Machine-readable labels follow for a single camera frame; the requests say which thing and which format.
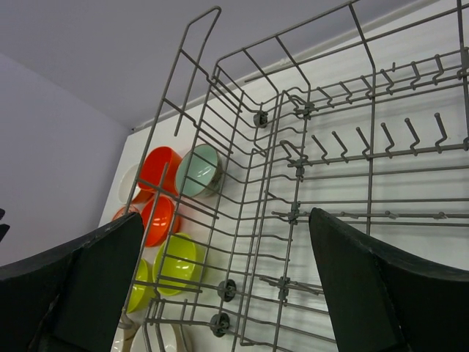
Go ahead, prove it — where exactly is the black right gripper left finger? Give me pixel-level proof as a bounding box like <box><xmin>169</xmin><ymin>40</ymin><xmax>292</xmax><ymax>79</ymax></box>
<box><xmin>1</xmin><ymin>213</ymin><xmax>144</xmax><ymax>351</ymax></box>

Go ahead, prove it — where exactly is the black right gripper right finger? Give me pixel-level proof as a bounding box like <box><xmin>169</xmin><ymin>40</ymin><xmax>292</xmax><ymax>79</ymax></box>
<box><xmin>309</xmin><ymin>208</ymin><xmax>468</xmax><ymax>351</ymax></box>

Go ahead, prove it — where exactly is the grey wire dish rack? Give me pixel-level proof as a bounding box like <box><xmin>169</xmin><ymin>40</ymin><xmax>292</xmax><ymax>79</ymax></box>
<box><xmin>141</xmin><ymin>1</ymin><xmax>468</xmax><ymax>351</ymax></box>

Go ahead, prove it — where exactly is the lime green bowl left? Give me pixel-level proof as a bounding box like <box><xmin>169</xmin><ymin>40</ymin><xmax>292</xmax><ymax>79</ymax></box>
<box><xmin>127</xmin><ymin>259</ymin><xmax>155</xmax><ymax>313</ymax></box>

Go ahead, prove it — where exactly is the lime green bowl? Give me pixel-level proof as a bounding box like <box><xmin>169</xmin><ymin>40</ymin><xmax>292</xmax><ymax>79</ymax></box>
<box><xmin>127</xmin><ymin>259</ymin><xmax>155</xmax><ymax>313</ymax></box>
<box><xmin>152</xmin><ymin>232</ymin><xmax>205</xmax><ymax>296</ymax></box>

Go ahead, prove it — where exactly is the lime green bowl right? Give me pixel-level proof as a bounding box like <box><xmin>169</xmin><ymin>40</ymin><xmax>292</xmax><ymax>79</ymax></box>
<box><xmin>152</xmin><ymin>232</ymin><xmax>205</xmax><ymax>296</ymax></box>

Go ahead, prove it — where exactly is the orange round bowl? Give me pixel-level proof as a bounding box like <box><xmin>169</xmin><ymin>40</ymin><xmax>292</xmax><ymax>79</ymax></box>
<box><xmin>141</xmin><ymin>196</ymin><xmax>181</xmax><ymax>247</ymax></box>

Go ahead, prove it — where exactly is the small white bowl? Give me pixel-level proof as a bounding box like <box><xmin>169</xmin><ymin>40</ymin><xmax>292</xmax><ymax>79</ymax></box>
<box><xmin>118</xmin><ymin>164</ymin><xmax>143</xmax><ymax>204</ymax></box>

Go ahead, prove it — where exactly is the orange square bowl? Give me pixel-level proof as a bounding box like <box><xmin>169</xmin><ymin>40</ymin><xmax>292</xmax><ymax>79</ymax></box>
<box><xmin>131</xmin><ymin>146</ymin><xmax>182</xmax><ymax>204</ymax></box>

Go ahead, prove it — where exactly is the pale green ceramic bowl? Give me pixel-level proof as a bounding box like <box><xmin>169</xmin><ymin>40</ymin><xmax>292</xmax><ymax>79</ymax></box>
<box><xmin>174</xmin><ymin>144</ymin><xmax>223</xmax><ymax>197</ymax></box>

